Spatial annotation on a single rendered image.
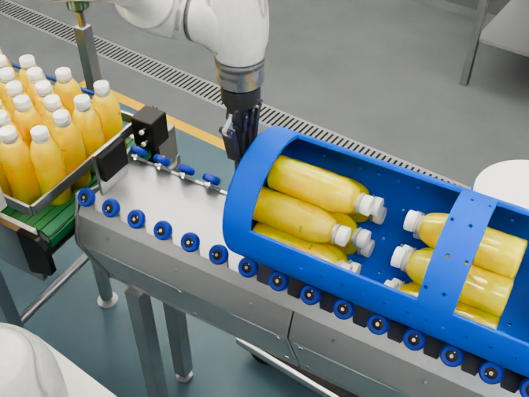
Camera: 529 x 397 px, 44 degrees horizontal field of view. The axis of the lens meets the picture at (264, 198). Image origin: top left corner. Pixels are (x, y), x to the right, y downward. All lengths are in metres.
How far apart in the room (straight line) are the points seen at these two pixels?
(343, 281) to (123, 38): 3.23
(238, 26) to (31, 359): 0.60
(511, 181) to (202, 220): 0.72
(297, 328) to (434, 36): 3.13
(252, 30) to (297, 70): 2.75
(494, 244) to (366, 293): 0.24
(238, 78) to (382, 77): 2.72
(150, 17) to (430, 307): 0.69
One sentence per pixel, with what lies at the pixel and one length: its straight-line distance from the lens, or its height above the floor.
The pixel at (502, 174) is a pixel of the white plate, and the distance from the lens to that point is 1.62.
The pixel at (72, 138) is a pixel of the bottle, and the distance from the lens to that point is 1.66.
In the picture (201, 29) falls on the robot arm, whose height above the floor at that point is 1.48.
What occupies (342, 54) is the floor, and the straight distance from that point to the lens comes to 4.04.
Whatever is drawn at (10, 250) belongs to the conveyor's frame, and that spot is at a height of 0.80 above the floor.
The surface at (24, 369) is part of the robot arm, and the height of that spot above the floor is 1.31.
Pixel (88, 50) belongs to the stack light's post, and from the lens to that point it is 2.06.
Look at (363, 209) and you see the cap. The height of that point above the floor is 1.16.
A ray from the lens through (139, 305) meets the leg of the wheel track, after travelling 1.85.
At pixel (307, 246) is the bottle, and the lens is 1.29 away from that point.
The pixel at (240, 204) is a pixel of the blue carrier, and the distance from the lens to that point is 1.26.
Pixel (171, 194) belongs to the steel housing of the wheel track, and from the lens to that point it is 1.65.
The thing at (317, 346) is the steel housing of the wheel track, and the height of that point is 0.85.
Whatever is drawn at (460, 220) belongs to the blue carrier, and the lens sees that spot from 1.18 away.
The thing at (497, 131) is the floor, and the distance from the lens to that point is 3.58.
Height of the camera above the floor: 2.02
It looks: 43 degrees down
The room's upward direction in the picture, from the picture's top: straight up
